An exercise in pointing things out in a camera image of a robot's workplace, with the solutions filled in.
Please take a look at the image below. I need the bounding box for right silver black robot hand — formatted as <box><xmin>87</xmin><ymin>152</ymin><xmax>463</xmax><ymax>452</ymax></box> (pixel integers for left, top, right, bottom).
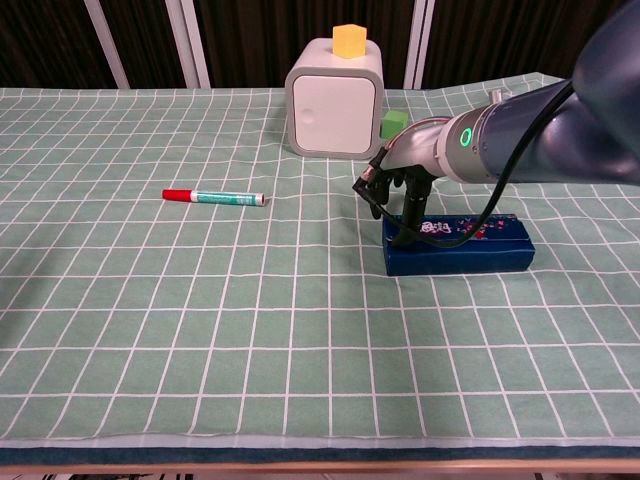
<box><xmin>367</xmin><ymin>117</ymin><xmax>451</xmax><ymax>236</ymax></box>

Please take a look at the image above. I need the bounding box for blue glasses case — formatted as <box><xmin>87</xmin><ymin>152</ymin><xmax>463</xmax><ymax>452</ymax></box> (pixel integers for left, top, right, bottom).
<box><xmin>381</xmin><ymin>213</ymin><xmax>535</xmax><ymax>278</ymax></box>

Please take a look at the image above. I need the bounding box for green cube block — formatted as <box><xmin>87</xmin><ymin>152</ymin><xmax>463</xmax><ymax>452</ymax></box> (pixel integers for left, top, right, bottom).
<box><xmin>382</xmin><ymin>109</ymin><xmax>410</xmax><ymax>140</ymax></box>

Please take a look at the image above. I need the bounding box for white cube cabinet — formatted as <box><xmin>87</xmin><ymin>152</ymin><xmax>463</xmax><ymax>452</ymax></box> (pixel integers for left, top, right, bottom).
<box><xmin>284</xmin><ymin>38</ymin><xmax>385</xmax><ymax>161</ymax></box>

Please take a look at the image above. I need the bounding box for yellow cube block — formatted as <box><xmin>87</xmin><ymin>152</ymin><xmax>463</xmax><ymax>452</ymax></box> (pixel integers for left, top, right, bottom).
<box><xmin>332</xmin><ymin>23</ymin><xmax>369</xmax><ymax>59</ymax></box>

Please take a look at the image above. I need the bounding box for dark pleated curtain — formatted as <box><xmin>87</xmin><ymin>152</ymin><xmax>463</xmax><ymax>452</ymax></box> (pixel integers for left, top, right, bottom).
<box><xmin>0</xmin><ymin>0</ymin><xmax>640</xmax><ymax>94</ymax></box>

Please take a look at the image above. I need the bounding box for green marker red cap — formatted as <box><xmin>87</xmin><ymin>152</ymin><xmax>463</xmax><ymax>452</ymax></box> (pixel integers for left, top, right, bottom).
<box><xmin>161</xmin><ymin>188</ymin><xmax>267</xmax><ymax>208</ymax></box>

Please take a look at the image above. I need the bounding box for green white checkered tablecloth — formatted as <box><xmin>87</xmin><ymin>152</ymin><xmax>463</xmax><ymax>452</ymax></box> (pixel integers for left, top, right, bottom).
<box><xmin>0</xmin><ymin>71</ymin><xmax>640</xmax><ymax>450</ymax></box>

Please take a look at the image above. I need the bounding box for dark blue table underlay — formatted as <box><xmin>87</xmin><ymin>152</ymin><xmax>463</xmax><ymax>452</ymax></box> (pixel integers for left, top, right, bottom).
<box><xmin>0</xmin><ymin>446</ymin><xmax>640</xmax><ymax>466</ymax></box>

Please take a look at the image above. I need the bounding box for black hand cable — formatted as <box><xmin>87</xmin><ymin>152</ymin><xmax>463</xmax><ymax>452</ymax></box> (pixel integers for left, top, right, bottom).
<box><xmin>353</xmin><ymin>79</ymin><xmax>574</xmax><ymax>250</ymax></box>

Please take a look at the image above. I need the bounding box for white frame post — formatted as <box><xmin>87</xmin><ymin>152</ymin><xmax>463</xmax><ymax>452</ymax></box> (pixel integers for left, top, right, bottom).
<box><xmin>83</xmin><ymin>0</ymin><xmax>131</xmax><ymax>90</ymax></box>
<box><xmin>164</xmin><ymin>0</ymin><xmax>211</xmax><ymax>90</ymax></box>
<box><xmin>403</xmin><ymin>0</ymin><xmax>436</xmax><ymax>90</ymax></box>

